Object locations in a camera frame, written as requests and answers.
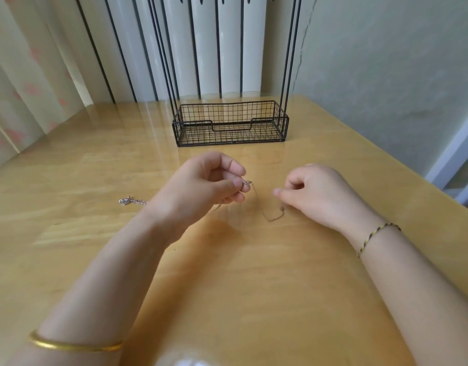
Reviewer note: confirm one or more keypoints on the person's right forearm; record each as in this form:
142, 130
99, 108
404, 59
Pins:
421, 301

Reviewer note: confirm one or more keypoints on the person's right hand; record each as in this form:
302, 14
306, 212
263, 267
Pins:
325, 196

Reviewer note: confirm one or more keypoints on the white door frame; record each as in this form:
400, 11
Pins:
451, 152

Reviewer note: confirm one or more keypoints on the person's left hand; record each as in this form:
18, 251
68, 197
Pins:
192, 190

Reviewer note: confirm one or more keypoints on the pink floral curtain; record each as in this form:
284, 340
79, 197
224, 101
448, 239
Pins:
16, 72

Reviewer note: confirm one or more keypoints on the white black-striped curtain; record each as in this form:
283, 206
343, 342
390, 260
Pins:
139, 49

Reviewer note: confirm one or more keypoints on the gold bangle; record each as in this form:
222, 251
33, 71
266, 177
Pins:
74, 347

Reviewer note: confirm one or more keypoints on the person's left forearm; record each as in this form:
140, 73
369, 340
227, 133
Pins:
97, 297

